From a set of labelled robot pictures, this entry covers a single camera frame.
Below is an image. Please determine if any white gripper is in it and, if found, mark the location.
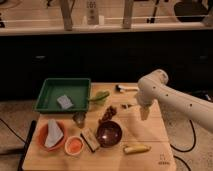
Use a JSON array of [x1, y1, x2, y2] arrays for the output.
[[135, 91, 154, 121]]

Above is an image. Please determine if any small grey metal cup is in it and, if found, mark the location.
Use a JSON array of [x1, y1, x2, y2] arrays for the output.
[[73, 113, 86, 128]]

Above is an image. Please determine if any wooden block eraser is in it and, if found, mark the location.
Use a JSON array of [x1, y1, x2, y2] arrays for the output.
[[81, 128, 100, 152]]

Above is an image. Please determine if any brown dried food piece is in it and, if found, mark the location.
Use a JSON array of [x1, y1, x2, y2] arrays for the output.
[[99, 106, 117, 123]]

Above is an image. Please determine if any small cup orange content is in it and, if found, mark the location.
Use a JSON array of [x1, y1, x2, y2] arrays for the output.
[[65, 136, 84, 156]]

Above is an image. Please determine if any green leafy vegetable toy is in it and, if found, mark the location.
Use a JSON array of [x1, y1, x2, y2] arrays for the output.
[[89, 91, 110, 105]]

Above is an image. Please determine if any grey sponge in tray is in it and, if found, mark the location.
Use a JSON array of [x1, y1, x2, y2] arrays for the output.
[[57, 95, 73, 109]]

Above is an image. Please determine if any orange bowl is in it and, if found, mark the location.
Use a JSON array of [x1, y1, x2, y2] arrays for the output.
[[36, 122, 67, 151]]

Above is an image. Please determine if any grey cloth in bowl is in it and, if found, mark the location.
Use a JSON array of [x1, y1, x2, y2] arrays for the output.
[[45, 119, 64, 148]]

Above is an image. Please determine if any dark purple bowl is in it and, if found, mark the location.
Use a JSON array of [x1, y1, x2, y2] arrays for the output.
[[96, 121, 122, 148]]

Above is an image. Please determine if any yellow banana toy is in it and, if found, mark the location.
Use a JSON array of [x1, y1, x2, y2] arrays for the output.
[[123, 144, 151, 154]]

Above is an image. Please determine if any green plastic tray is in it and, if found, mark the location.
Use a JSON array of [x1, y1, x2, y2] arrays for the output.
[[35, 78, 91, 114]]

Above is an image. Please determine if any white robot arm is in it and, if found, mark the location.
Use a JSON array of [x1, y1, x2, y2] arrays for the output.
[[136, 69, 213, 133]]

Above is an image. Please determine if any black cable on floor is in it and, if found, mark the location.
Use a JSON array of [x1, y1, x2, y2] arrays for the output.
[[169, 119, 198, 154]]

